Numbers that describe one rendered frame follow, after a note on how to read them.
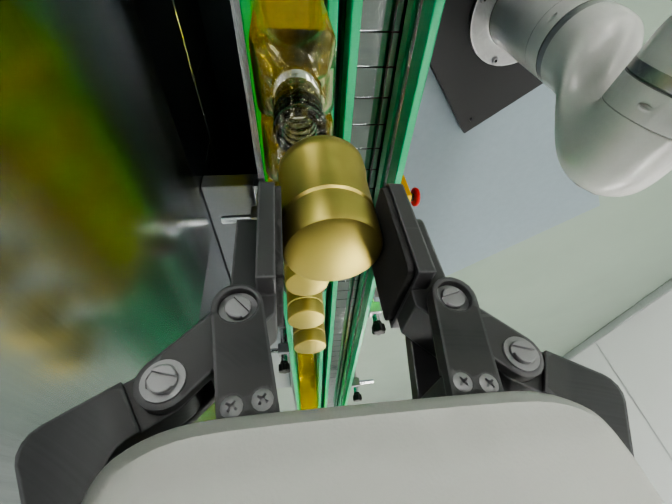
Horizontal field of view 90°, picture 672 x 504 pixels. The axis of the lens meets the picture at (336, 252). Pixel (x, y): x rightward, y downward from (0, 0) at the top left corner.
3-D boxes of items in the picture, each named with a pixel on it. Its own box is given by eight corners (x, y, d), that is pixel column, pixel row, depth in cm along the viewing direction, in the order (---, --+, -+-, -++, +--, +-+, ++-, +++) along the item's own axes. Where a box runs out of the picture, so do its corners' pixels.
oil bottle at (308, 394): (299, 375, 117) (304, 470, 99) (315, 373, 118) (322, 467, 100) (299, 381, 121) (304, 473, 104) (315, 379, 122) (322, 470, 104)
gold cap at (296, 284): (281, 229, 27) (282, 272, 24) (324, 227, 28) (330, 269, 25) (284, 257, 30) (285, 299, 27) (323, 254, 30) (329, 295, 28)
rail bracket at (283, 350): (260, 319, 85) (259, 371, 77) (287, 316, 86) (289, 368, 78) (262, 326, 88) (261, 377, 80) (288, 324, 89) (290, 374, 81)
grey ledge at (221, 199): (207, 151, 58) (198, 194, 51) (259, 150, 59) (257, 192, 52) (267, 364, 130) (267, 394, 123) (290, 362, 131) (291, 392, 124)
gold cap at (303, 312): (326, 272, 33) (331, 312, 30) (315, 292, 35) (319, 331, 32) (290, 268, 31) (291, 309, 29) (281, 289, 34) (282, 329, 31)
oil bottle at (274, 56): (255, -38, 33) (244, 44, 19) (313, -36, 33) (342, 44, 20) (262, 29, 37) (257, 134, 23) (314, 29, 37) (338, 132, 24)
